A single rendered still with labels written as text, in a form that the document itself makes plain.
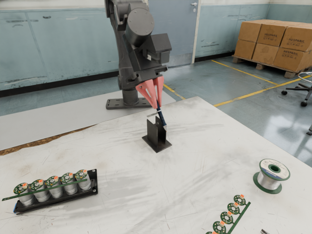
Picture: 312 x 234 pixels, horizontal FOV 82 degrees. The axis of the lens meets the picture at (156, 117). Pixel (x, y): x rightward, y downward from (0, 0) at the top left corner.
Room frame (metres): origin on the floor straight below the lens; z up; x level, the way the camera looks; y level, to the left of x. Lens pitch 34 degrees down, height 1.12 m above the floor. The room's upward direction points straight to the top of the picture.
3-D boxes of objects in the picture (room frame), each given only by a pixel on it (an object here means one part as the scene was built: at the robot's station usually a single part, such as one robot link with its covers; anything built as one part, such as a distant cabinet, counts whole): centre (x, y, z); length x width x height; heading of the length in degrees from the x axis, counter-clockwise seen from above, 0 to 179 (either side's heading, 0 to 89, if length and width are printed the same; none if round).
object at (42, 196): (0.22, 0.24, 0.79); 0.02 x 0.02 x 0.05
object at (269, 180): (0.27, -0.27, 0.78); 0.06 x 0.06 x 0.05
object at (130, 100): (0.66, 0.10, 0.79); 0.20 x 0.07 x 0.08; 95
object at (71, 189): (0.24, 0.18, 0.79); 0.02 x 0.02 x 0.05
